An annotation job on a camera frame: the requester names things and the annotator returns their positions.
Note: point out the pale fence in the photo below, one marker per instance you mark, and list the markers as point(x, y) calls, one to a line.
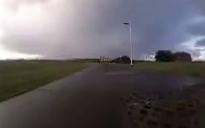
point(105, 59)

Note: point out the dark bush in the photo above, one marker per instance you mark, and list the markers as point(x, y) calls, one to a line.
point(123, 60)

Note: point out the wet dark asphalt path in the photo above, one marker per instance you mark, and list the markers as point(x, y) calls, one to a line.
point(73, 100)

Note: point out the dark clump of trees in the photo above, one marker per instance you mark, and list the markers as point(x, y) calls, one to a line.
point(165, 56)

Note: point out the wide grass field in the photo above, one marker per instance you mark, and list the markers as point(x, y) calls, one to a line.
point(23, 78)

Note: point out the grass verge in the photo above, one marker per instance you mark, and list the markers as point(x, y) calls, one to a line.
point(183, 69)

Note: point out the tall lamp post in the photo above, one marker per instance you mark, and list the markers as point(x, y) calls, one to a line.
point(130, 46)

